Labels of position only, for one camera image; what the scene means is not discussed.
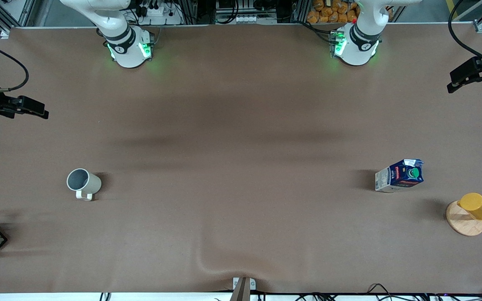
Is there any beige ceramic mug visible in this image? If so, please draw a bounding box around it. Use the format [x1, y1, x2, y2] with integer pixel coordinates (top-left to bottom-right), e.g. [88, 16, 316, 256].
[66, 168, 102, 202]

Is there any blue white milk carton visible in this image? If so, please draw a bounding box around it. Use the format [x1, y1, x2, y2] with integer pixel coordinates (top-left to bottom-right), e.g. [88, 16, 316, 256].
[375, 159, 425, 193]

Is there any yellow plastic cup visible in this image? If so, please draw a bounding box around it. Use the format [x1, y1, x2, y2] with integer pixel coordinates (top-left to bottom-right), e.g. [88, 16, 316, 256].
[457, 193, 482, 221]

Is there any wooden mug stand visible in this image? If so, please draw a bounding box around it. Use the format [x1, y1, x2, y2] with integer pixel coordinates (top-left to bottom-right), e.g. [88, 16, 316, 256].
[446, 200, 482, 237]

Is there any orange items crate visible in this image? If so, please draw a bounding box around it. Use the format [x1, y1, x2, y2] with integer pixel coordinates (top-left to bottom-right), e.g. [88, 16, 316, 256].
[307, 0, 361, 24]

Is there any white power strip with plugs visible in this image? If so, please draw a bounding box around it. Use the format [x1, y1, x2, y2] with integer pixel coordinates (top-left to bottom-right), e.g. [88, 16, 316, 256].
[134, 0, 184, 26]

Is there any brown table cover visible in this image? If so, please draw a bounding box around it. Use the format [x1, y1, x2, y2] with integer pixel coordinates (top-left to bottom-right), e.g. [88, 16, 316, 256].
[0, 23, 482, 294]

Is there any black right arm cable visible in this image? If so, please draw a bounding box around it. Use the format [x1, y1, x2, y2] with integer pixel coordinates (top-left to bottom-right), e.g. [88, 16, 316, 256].
[0, 43, 30, 93]

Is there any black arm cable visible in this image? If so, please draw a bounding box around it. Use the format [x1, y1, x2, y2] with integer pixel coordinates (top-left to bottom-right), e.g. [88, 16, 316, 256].
[449, 0, 482, 71]
[0, 43, 30, 93]

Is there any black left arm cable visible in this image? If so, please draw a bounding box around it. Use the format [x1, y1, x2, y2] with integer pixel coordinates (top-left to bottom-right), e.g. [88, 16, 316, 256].
[449, 0, 482, 71]

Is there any black cable bundle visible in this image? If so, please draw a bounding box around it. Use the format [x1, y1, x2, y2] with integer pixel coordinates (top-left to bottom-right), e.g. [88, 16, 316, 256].
[291, 283, 482, 301]

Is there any metal table edge bracket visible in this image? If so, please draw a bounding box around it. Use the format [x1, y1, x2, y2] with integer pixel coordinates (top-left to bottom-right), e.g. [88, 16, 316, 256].
[232, 277, 256, 301]

